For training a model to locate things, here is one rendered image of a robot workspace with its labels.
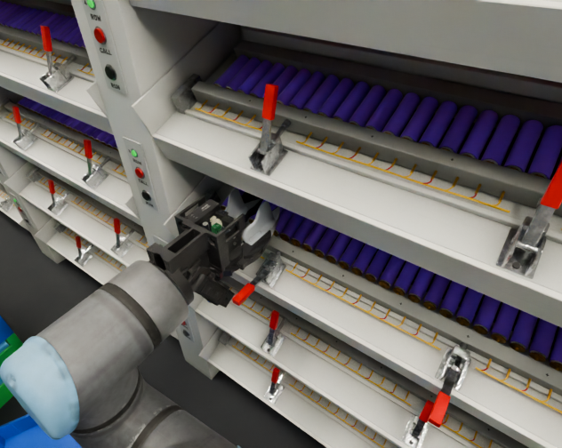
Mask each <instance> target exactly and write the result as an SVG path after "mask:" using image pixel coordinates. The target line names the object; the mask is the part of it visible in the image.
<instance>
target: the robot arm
mask: <svg viewBox="0 0 562 448"><path fill-rule="evenodd" d="M197 204H198V208H197V209H195V210H194V211H193V212H192V213H190V214H189V215H188V216H185V212H187V211H188V210H190V209H191V208H192V207H194V206H195V205H197ZM256 213H257V214H256ZM279 213H280V207H276V208H275V209H274V210H272V211H271V208H270V205H269V202H267V201H265V202H263V203H262V204H261V199H257V200H253V201H250V202H248V203H244V201H243V198H242V197H241V194H240V192H239V190H238V189H237V188H234V189H233V190H232V191H231V192H230V193H229V199H228V204H227V207H226V209H225V211H223V210H222V209H221V208H220V204H219V203H217V202H215V201H213V200H211V199H209V200H208V201H207V202H206V201H205V196H201V197H200V198H198V199H197V200H196V201H195V202H194V203H192V204H191V205H189V206H188V207H186V208H185V209H184V210H182V211H181V212H179V213H178V214H176V215H175V216H174V218H175V221H176V225H177V228H178V231H179V235H178V236H177V237H176V238H174V239H173V240H172V241H171V242H170V243H169V244H167V245H166V246H164V247H163V246H162V245H160V244H157V243H153V244H152V245H151V246H150V247H148V248H147V249H146V250H147V253H148V256H149V261H145V260H136V261H135V262H134V263H132V264H131V265H130V266H128V267H127V268H125V269H124V270H123V271H121V272H120V273H119V274H117V275H116V276H114V277H113V278H112V279H110V280H109V281H108V282H106V283H105V284H104V285H103V286H102V287H101V288H99V289H98V290H97V291H95V292H94V293H92V294H91V295H90V296H88V297H87V298H86V299H84V300H82V301H81V302H80V303H78V304H77V305H76V306H74V307H73V308H72V309H70V311H68V312H67V313H66V314H64V315H63V316H61V317H60V318H59V319H57V320H56V321H55V322H53V323H52V324H50V325H49V326H48V327H46V328H45V329H44V330H42V331H41V332H40V333H38V334H37V335H36V336H32V337H30V338H28V339H27V340H26V341H25V342H24V343H23V345H22V347H20V348H19V349H18V350H16V351H15V352H14V353H13V354H12V355H10V356H9V357H8V358H6V359H5V360H4V362H3V363H2V365H1V367H0V377H1V379H2V381H3V383H4V384H5V386H6V387H7V388H8V389H9V390H10V392H11V393H12V394H13V395H14V397H15V398H16V399H17V400H18V402H19V403H20V405H21V406H22V407H23V408H24V410H25V411H26V412H27V413H28V414H29V416H30V417H31V418H32V419H33V420H34V421H35V423H36V424H37V425H38V426H39V427H40V428H41V429H42V430H43V431H44V432H45V434H46V435H48V436H49V437H50V438H51V439H53V440H59V439H61V438H62V437H64V436H66V435H71V436H72V437H73V438H74V439H75V440H76V442H77V443H78V444H79V445H80V446H81V448H241V447H240V446H239V445H237V446H235V445H234V444H232V443H231V442H230V441H228V440H227V439H226V438H224V437H223V436H221V435H219V434H218V433H216V432H215V431H214V430H212V429H211V428H209V427H207V426H206V425H205V424H204V423H203V422H201V421H200V420H198V419H197V418H195V417H194V416H192V415H191V414H189V413H188V412H186V411H185V410H183V409H182V408H181V407H180V406H179V405H177V404H176V403H175V402H174V401H172V400H171V399H169V398H168V397H166V396H165V395H163V394H162V393H160V392H159V391H157V390H156V389H155V388H153V387H151V386H150V385H149V384H148V383H147V382H146V381H145V380H144V379H143V377H142V375H141V372H140V370H139V368H138V365H139V364H140V363H141V362H142V361H143V360H144V359H145V358H146V357H147V356H148V355H149V354H150V353H151V352H152V351H153V350H154V349H155V348H156V347H157V346H158V345H159V344H161V343H162V342H163V341H164V340H165V339H166V338H167V337H168V336H169V335H170V334H171V333H172V332H173V331H174V330H175V329H176V328H177V327H178V326H179V325H181V324H182V323H183V322H184V321H185V320H186V319H187V317H188V316H189V307H188V305H189V304H190V303H191V302H192V301H193V300H194V292H195V293H197V294H199V295H201V296H202V297H203V298H205V299H206V300H207V301H208V302H209V303H212V304H214V305H216V306H219V305H221V306H223V307H224V308H226V307H227V306H228V304H229V302H230V301H231V299H232V298H233V296H234V294H235V293H233V292H232V291H231V290H229V287H228V286H227V285H225V283H224V282H223V281H221V280H218V279H216V278H215V277H218V278H219V279H222V278H223V277H224V276H232V275H233V274H232V273H234V272H235V271H237V270H239V269H242V270H244V269H245V267H246V266H248V265H250V264H251V263H253V262H255V261H256V260H257V259H259V258H260V256H261V255H262V254H263V253H264V252H265V250H266V248H267V246H268V244H269V241H270V239H271V237H272V235H273V233H274V231H275V229H276V226H277V223H278V220H279ZM254 214H256V217H255V220H254V221H253V223H252V224H250V225H249V226H248V227H247V228H245V223H246V222H247V221H248V219H249V218H250V217H251V216H253V215H254ZM243 229H245V231H244V233H243V235H242V239H243V244H242V245H241V243H242V239H241V233H242V230H243Z"/></svg>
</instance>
